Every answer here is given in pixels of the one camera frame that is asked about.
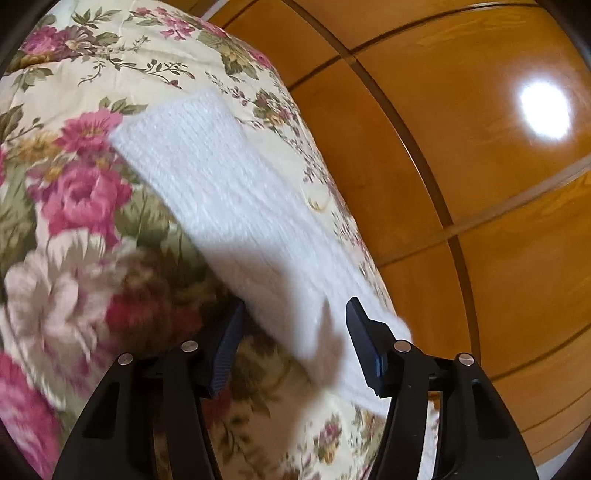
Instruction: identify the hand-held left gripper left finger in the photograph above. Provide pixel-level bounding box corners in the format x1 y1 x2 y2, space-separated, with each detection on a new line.
52 300 246 480

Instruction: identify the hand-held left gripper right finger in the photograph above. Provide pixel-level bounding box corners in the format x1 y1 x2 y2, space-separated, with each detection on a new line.
346 296 541 480

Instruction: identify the white knitted garment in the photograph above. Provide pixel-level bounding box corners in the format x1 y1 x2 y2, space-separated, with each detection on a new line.
111 87 414 416

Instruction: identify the floral bedspread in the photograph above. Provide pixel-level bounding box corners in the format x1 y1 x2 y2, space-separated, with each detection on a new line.
0 0 441 480

